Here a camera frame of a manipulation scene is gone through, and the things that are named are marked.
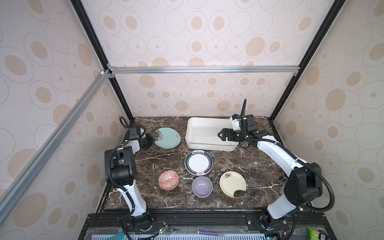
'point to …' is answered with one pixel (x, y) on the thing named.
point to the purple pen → (208, 232)
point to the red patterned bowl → (169, 180)
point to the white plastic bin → (201, 134)
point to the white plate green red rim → (198, 162)
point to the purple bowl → (202, 186)
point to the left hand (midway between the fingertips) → (159, 134)
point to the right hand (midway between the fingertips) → (224, 134)
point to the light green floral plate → (167, 138)
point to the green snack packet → (313, 234)
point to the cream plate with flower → (232, 184)
